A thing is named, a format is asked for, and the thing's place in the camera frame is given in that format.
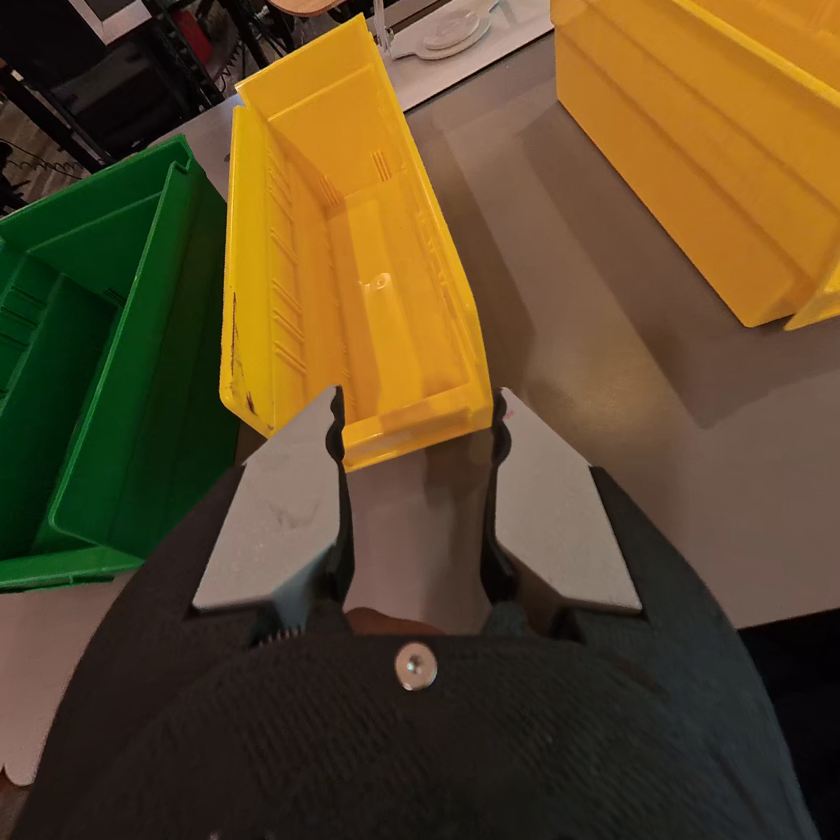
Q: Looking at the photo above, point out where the large yellow plastic bin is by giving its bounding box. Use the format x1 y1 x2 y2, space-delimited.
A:
550 0 840 331

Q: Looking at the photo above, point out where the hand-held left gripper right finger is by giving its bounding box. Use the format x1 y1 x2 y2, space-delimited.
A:
478 387 644 611

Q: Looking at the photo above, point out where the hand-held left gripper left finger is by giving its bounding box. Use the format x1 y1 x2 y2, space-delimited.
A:
192 385 357 613

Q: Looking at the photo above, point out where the white round dish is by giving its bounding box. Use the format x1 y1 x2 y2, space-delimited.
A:
392 0 503 61

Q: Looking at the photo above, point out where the green plastic bin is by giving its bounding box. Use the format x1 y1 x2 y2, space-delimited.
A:
0 133 240 592

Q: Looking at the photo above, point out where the narrow yellow plastic bin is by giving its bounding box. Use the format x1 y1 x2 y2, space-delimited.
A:
218 13 494 472

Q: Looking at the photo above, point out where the black shelf rack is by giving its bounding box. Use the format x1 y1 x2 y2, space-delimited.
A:
0 0 290 173

